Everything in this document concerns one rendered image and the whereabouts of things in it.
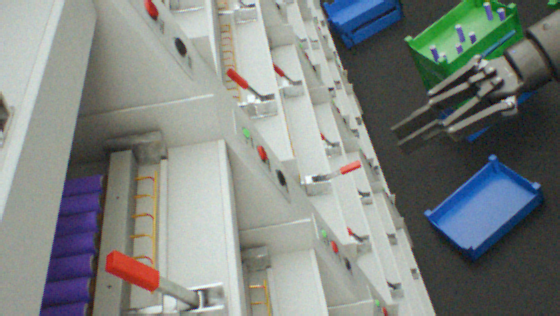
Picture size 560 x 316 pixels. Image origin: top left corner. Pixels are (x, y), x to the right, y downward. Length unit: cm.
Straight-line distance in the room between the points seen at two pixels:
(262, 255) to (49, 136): 36
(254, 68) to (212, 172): 45
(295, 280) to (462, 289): 124
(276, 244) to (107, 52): 29
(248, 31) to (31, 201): 78
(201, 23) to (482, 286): 134
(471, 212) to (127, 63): 160
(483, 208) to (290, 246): 137
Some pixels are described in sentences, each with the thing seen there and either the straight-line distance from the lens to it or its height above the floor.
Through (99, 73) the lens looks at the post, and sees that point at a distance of 48.
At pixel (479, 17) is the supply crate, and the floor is 32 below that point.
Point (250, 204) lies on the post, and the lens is 59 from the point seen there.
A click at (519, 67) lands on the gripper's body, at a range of 88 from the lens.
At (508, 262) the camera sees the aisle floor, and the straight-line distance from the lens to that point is 185.
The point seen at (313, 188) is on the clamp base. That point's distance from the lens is 96.
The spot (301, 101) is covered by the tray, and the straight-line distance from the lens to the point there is 113.
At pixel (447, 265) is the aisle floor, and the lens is 188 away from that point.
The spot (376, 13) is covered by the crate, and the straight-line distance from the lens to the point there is 273.
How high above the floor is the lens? 161
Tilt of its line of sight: 41 degrees down
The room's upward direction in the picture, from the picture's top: 37 degrees counter-clockwise
